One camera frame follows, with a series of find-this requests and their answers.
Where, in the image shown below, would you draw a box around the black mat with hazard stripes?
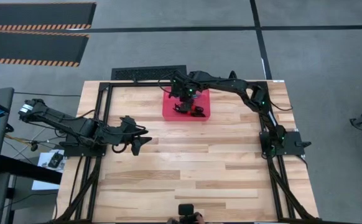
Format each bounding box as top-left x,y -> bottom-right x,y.
0,2 -> 97,32
0,30 -> 90,68

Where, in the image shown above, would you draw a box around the pink plastic bin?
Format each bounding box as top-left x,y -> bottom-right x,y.
162,86 -> 211,122

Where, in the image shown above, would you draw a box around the person's hand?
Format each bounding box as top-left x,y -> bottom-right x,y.
167,213 -> 207,224

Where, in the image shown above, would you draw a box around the white paper sheets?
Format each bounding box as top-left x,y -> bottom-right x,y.
31,149 -> 67,190

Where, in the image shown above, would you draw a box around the black cable with red tie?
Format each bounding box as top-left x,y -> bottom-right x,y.
172,104 -> 207,118

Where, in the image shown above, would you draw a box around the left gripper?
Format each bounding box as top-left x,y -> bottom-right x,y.
105,115 -> 153,157

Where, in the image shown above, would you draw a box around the black aluminium table frame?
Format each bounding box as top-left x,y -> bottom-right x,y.
53,80 -> 319,224

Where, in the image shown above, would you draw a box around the black action camera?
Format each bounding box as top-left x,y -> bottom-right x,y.
178,203 -> 195,219

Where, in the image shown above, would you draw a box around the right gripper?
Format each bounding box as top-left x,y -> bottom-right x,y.
169,70 -> 207,113

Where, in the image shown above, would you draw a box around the black floor vent grille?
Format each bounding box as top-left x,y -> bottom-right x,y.
111,65 -> 188,81

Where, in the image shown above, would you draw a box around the small black device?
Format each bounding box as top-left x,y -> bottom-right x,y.
47,151 -> 64,169

